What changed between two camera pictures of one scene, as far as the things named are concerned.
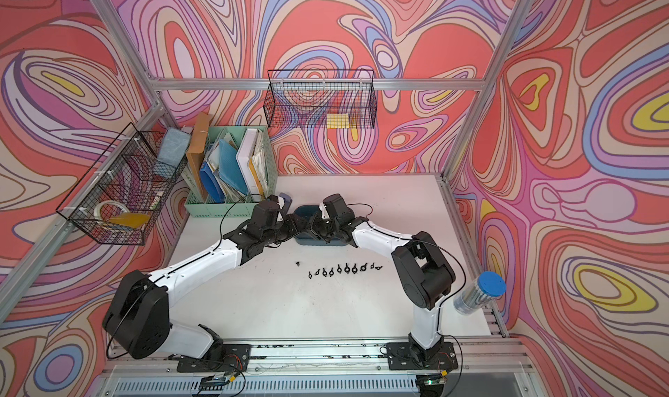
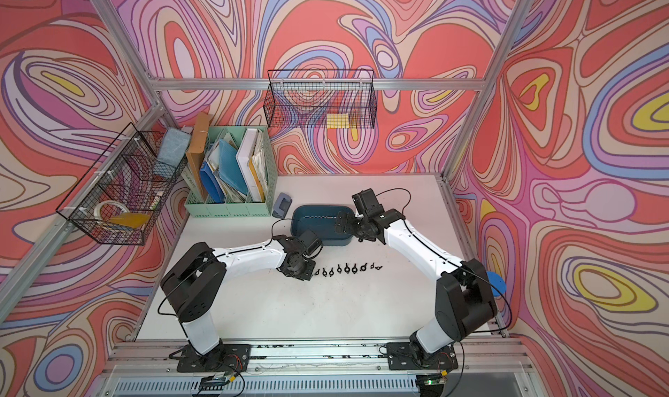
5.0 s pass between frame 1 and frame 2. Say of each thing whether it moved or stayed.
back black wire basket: stayed
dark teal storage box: stayed
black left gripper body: moved
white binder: stayed
